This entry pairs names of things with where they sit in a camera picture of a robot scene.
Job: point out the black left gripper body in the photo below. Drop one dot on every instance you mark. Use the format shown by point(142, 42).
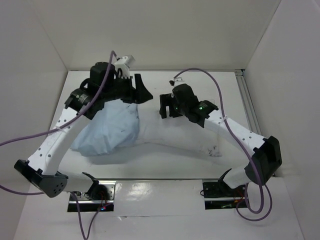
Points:
point(122, 89)

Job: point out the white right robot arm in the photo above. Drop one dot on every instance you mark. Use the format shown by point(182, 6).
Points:
point(264, 153)

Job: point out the white pillow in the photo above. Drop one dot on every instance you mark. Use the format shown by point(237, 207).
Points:
point(176, 132)

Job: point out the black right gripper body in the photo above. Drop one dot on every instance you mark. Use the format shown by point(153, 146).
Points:
point(166, 106)

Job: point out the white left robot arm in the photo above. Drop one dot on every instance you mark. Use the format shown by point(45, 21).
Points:
point(107, 82)

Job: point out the aluminium frame rail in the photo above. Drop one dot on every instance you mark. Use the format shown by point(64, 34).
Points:
point(247, 102)

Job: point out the light blue pillowcase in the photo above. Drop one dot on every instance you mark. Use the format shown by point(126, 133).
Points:
point(116, 125)

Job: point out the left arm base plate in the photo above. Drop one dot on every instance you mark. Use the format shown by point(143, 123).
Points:
point(103, 199)

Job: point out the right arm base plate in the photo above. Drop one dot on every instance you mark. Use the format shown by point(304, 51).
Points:
point(219, 196)

